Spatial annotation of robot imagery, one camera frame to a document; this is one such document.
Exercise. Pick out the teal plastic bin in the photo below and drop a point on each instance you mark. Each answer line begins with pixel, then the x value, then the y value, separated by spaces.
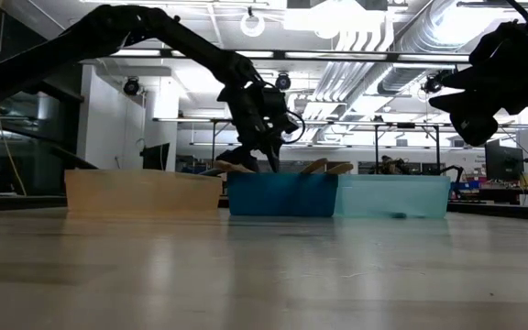
pixel 392 197

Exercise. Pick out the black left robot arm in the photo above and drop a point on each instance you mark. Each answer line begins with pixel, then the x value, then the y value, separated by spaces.
pixel 108 27

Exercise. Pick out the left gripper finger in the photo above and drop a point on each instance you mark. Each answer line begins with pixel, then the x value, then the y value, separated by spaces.
pixel 274 156
pixel 245 158

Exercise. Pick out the small black monitor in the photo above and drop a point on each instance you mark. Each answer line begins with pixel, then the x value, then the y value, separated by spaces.
pixel 156 158

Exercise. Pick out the black metal rig frame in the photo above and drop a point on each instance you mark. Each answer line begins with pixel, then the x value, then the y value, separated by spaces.
pixel 190 120

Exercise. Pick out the long ceiling light bar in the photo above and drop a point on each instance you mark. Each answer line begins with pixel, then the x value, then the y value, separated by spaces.
pixel 319 55

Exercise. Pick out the black ceiling camera cluster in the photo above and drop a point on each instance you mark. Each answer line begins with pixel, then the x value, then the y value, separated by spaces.
pixel 433 83

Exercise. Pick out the large black monitor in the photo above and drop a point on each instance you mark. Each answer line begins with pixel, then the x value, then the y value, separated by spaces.
pixel 504 162

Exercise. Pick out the blue plastic bin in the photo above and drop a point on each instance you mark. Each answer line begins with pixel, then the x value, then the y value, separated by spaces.
pixel 282 194

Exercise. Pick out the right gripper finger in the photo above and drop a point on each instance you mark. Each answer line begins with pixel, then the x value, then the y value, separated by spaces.
pixel 468 82
pixel 456 102

